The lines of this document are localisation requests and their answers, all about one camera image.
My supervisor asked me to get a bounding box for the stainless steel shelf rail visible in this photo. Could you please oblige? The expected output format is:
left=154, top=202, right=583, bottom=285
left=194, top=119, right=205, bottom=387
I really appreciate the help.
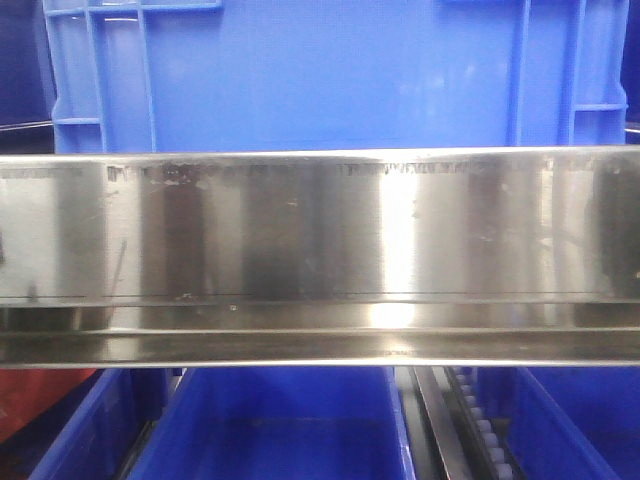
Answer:
left=1, top=145, right=639, bottom=368

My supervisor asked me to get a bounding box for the large blue bin upper shelf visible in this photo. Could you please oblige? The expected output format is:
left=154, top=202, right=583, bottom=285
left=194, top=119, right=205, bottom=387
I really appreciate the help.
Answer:
left=43, top=1, right=629, bottom=153

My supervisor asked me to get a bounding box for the blue bin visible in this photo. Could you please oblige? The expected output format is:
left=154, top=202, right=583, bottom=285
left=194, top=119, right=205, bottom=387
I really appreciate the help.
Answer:
left=474, top=367, right=639, bottom=479
left=30, top=369, right=171, bottom=479
left=129, top=366, right=415, bottom=479

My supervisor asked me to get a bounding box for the roller track divider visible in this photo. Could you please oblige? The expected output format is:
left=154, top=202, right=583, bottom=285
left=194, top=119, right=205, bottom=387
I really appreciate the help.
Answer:
left=395, top=366, right=525, bottom=479

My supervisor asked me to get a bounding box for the red bin lower left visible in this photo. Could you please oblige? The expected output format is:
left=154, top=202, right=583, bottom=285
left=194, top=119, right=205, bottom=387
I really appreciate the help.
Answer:
left=1, top=369, right=95, bottom=442

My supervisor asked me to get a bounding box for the blue bin lower middle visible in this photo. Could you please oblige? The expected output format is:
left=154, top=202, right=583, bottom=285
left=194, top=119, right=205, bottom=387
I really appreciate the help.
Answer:
left=129, top=366, right=415, bottom=479

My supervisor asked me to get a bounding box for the blue bin lower right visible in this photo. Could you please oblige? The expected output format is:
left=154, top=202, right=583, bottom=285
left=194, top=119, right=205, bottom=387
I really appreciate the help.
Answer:
left=474, top=367, right=639, bottom=479

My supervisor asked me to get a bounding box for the blue bin lower left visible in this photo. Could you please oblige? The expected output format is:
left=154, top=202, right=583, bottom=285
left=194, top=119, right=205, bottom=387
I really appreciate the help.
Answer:
left=30, top=369, right=171, bottom=479

